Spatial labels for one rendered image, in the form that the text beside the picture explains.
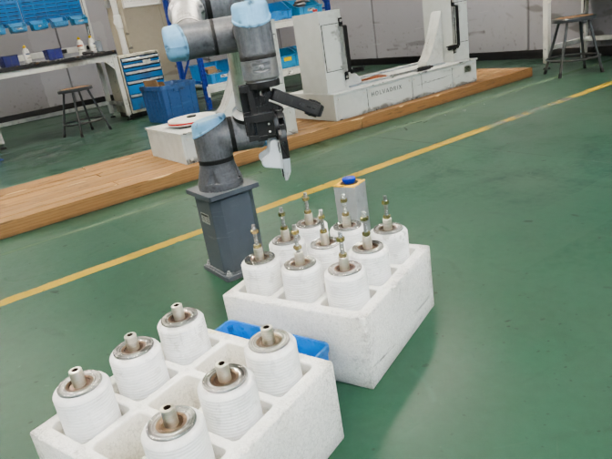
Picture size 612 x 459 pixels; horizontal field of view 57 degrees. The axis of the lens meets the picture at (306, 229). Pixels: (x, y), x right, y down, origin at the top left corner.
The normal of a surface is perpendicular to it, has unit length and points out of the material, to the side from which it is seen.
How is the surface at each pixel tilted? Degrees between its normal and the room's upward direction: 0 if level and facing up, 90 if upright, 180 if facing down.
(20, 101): 90
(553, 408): 0
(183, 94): 92
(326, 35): 90
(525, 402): 0
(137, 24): 90
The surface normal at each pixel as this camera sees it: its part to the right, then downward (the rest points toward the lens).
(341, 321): -0.52, 0.37
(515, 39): -0.80, 0.33
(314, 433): 0.81, 0.09
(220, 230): -0.15, 0.37
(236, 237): 0.58, 0.21
